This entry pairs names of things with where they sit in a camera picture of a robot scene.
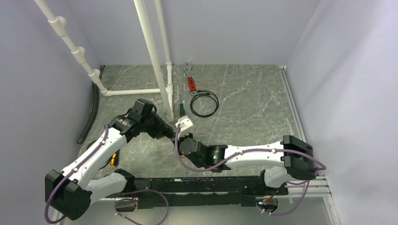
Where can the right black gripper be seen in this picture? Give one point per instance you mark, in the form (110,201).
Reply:
(189,134)

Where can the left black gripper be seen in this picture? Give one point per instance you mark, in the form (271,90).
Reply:
(162,129)

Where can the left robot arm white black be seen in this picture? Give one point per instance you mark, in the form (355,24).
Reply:
(72,190)

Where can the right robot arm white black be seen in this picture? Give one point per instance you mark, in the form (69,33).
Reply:
(290,158)

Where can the yellow black screwdriver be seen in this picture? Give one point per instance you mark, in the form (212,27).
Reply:
(114,160)

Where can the black foam tube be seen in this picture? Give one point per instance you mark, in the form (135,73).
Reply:
(92,116)

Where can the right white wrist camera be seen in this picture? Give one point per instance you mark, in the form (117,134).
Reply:
(185,124)

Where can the green handle screwdriver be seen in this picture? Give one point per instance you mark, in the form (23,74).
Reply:
(181,107)

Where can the white pvc pipe frame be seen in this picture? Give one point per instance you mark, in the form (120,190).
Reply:
(165,89)

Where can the red handle adjustable wrench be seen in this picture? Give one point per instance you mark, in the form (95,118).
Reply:
(191,82)

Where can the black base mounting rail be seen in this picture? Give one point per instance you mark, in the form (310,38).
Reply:
(199,191)

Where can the aluminium rail right edge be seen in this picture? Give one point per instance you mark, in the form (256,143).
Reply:
(319,188)

